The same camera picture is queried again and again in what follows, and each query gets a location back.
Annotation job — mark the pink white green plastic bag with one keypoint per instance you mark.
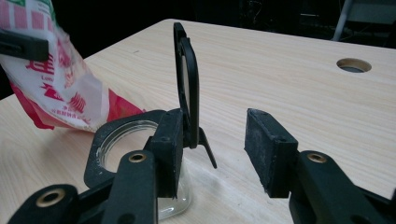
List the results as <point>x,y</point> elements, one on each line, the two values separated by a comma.
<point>77,87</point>

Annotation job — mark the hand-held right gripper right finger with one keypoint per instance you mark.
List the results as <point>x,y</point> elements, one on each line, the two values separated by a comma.
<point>280,161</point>

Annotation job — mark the grey panel under desk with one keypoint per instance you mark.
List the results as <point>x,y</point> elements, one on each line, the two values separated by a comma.
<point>373,11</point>

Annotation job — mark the white desk leg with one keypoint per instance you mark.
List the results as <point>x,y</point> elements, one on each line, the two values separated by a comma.
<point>341,21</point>

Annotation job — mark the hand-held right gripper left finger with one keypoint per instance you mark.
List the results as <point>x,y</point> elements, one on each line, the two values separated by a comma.
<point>137,186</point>

